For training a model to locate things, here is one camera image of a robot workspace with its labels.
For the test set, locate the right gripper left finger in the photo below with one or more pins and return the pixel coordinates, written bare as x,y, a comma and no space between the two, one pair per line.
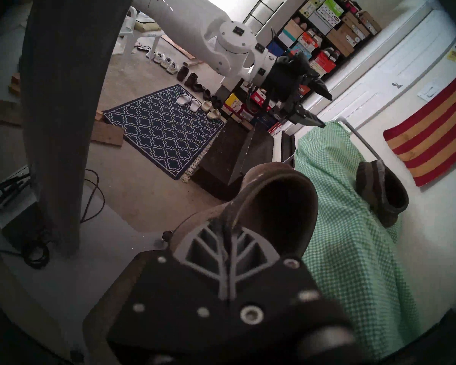
174,299

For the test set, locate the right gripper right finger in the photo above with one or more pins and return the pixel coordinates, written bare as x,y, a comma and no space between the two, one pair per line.
281,303

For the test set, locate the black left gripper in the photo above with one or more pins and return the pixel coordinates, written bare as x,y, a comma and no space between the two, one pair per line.
288,77

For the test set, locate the brown fur-lined slipper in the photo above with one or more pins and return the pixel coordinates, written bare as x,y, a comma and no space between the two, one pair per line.
383,193
273,204

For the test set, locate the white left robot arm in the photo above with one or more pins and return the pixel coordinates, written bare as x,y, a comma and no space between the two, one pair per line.
197,26

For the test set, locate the red shoe box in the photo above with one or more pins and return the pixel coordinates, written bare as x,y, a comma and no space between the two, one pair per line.
323,62

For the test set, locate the yellow shoe box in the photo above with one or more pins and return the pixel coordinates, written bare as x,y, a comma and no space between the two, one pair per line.
233,102

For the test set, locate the green white shoe box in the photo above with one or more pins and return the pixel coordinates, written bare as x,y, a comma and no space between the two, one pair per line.
332,7

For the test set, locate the beige slip-on shoe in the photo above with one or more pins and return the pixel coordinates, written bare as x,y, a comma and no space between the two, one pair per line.
214,114
206,105

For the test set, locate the black base knob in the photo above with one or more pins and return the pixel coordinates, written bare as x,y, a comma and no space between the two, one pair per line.
167,237

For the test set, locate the black cube shelf unit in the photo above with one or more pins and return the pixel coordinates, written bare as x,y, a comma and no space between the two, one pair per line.
326,33

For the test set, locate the white panel door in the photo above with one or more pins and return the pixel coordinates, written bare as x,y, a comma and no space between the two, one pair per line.
383,64

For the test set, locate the green gingham cloth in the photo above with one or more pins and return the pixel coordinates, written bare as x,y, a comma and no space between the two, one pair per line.
345,254

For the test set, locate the metal door latch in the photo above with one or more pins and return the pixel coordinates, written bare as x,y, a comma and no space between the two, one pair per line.
397,84

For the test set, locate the black low cabinet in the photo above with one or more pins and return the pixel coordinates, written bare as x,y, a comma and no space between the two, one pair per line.
228,155

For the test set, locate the white slide sandal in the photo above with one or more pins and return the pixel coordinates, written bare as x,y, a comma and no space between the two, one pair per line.
183,100
195,105

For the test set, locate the dark ankle boot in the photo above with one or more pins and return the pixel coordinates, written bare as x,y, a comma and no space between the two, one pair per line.
182,73
192,80

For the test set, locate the red tan striped flag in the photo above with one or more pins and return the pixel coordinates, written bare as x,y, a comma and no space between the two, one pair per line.
433,140

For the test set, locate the yellow door sticker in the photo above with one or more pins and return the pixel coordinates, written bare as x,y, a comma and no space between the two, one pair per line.
454,55

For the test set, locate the dark patterned rug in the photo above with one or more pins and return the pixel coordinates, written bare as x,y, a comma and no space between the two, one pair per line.
163,128

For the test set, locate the flat cardboard piece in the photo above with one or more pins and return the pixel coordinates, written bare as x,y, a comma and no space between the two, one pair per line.
5,111
106,134

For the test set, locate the white plastic chair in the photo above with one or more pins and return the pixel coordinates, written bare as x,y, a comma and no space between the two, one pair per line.
131,29

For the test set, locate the dark grey robot column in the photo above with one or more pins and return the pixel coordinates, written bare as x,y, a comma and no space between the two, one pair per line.
68,102

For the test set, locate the grey robot base frame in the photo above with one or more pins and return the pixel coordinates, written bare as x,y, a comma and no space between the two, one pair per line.
60,284

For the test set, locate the white light switch plate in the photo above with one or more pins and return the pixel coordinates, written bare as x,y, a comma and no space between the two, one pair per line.
430,90

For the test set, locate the black metal bracket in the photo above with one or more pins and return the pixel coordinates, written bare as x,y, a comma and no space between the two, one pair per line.
5,187

